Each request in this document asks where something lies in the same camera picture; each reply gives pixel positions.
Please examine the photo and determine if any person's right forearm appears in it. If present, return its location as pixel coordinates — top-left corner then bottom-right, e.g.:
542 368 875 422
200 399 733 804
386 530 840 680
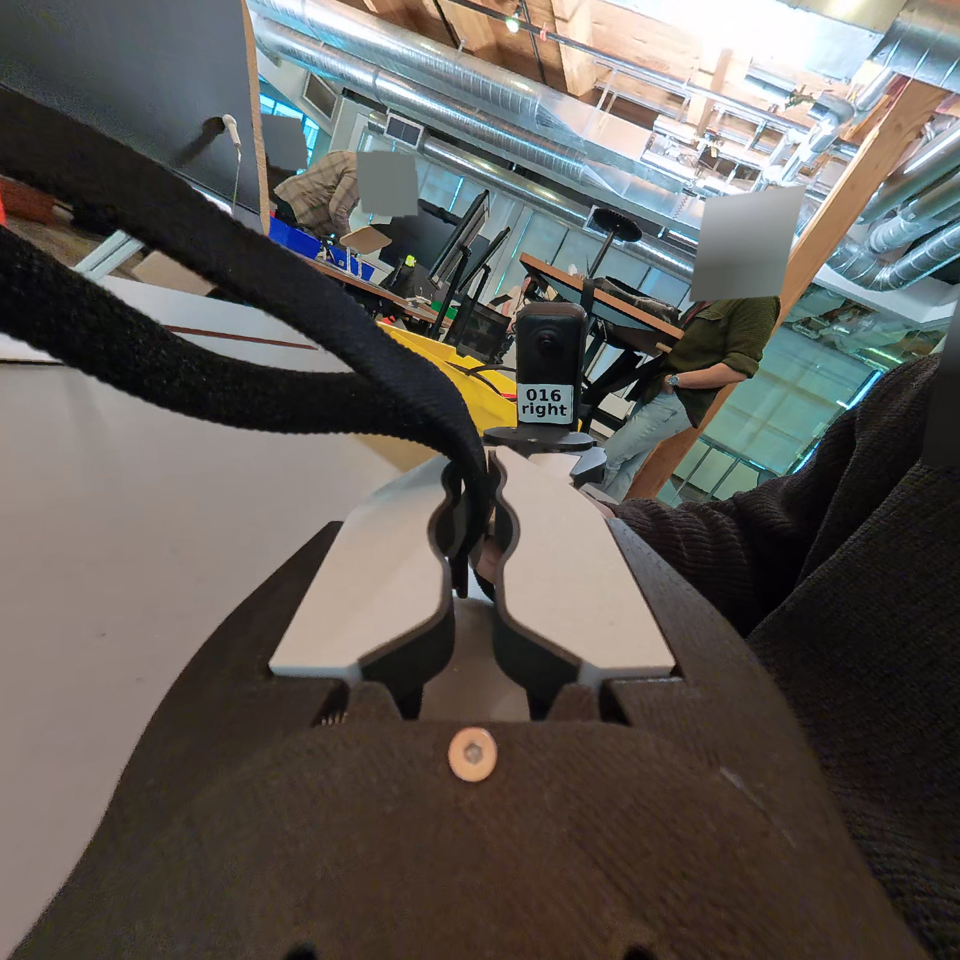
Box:
605 350 960 960

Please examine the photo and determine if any black monitor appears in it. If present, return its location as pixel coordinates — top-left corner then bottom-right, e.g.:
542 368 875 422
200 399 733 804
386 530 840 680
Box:
426 189 514 304

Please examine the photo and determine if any blue parts tray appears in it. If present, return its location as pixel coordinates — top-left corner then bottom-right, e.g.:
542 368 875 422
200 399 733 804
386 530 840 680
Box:
269 216 364 267

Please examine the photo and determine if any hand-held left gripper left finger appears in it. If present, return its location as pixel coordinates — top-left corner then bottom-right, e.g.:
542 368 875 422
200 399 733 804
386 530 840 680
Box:
270 455 460 681

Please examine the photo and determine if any wooden top standing desk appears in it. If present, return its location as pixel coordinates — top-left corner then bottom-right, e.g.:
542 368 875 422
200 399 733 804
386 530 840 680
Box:
516 251 687 424

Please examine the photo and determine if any yellow storage bin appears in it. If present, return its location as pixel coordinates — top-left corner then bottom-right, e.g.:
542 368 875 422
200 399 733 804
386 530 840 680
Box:
374 321 522 439

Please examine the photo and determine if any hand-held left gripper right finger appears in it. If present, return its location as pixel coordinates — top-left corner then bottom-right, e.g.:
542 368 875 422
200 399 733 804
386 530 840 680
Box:
486 447 678 682

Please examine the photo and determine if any black strap loop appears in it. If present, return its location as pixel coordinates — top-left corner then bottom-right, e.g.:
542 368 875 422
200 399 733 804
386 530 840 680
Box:
0 81 499 559

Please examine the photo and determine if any slim wooden post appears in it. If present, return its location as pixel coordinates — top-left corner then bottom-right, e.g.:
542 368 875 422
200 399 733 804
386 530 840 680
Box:
624 72 955 507

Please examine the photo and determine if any silver ventilation duct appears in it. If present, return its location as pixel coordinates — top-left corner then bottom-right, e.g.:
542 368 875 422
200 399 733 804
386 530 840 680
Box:
248 0 781 226
824 117 960 297

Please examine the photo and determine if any person's right hand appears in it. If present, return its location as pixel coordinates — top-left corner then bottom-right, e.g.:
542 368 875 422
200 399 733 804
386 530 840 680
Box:
471 539 507 597

